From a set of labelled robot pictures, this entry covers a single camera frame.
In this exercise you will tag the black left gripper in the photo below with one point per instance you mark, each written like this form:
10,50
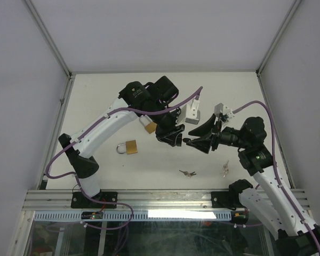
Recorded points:
168,135

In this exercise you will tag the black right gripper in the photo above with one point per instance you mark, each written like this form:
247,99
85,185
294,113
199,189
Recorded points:
209,135

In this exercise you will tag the long-shackle brass padlock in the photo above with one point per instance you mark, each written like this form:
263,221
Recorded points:
148,124

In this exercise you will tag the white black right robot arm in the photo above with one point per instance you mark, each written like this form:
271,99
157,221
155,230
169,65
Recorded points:
294,231

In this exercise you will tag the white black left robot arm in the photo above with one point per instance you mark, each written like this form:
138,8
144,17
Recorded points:
132,102

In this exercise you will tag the silver key pair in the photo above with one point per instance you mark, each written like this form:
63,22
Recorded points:
225,169

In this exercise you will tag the small silver key bunch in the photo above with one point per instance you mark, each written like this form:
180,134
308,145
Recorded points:
188,174

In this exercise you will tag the large brass padlock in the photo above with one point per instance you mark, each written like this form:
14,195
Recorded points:
128,147

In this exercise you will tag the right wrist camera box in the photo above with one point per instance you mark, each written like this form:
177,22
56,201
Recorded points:
223,113

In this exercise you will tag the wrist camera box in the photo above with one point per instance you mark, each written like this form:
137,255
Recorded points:
190,113
223,113

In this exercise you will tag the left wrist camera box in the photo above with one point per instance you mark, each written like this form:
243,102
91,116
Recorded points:
190,113

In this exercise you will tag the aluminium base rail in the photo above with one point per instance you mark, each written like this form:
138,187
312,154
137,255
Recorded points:
194,199

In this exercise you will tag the slotted cable duct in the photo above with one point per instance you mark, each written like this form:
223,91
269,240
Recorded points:
148,215

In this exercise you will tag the aluminium frame post left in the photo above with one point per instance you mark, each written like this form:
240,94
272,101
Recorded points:
31,8

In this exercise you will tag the aluminium frame post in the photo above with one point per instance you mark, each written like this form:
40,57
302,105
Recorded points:
279,35
31,8

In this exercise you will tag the aluminium frame post right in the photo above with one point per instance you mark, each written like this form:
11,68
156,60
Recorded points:
279,35

